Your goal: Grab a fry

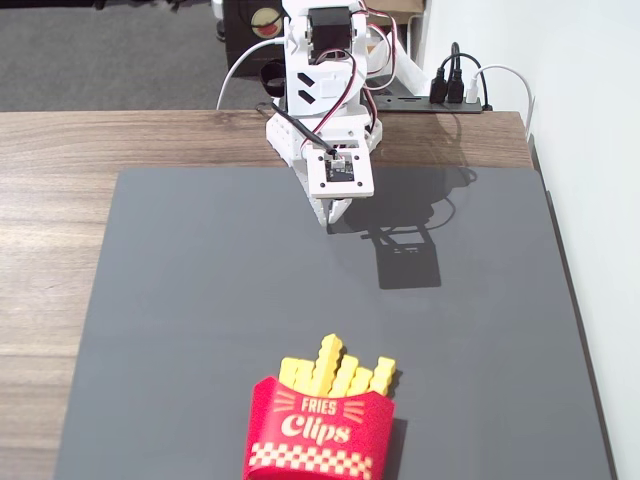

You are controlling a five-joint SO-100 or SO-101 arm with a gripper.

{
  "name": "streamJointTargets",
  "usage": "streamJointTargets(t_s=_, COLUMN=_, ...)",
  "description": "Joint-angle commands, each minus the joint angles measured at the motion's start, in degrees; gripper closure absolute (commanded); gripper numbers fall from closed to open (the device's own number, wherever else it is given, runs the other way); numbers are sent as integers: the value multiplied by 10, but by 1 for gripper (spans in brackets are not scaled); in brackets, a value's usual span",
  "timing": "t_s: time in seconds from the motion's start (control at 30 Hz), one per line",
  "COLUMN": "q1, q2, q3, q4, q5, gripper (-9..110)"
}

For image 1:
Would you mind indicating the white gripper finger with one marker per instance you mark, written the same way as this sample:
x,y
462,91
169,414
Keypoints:
x,y
315,207
341,206

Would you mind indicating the tall yellow crinkle fry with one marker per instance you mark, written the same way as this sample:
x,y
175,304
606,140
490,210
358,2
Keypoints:
x,y
327,365

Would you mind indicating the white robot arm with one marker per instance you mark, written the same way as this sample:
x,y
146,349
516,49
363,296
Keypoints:
x,y
300,95

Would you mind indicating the short yellow crinkle fry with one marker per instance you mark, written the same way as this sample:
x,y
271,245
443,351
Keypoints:
x,y
384,375

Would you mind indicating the black table clamp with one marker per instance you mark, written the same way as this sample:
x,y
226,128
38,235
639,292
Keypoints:
x,y
272,80

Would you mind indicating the black box with round dial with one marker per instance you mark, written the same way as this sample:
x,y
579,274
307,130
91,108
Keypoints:
x,y
250,35

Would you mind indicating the black usb hub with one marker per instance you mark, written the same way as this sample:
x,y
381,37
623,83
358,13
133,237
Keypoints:
x,y
400,102

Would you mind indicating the grey mat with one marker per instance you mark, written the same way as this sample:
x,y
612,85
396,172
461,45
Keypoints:
x,y
200,300

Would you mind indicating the red fries clips holder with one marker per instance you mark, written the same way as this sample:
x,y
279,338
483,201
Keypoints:
x,y
320,430

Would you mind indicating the white wrist camera mount plate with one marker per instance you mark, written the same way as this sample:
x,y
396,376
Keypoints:
x,y
320,180

